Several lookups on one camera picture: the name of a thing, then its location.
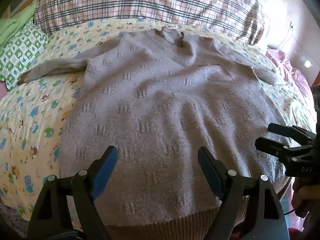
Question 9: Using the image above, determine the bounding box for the yellow cartoon bear bedsheet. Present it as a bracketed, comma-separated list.
[1, 19, 316, 235]

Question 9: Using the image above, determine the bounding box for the green white patterned pillow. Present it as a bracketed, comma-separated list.
[1, 22, 50, 90]

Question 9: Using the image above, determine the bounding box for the light green blanket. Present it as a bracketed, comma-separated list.
[1, 1, 37, 48]

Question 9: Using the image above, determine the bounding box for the beige knitted sweater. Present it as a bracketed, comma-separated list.
[20, 28, 290, 239]

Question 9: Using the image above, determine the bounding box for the plaid checkered quilt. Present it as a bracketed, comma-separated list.
[34, 0, 265, 45]

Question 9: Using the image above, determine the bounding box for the person's right hand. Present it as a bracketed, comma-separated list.
[291, 178, 319, 218]

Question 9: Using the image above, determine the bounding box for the pink blanket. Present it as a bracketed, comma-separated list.
[266, 48, 313, 108]

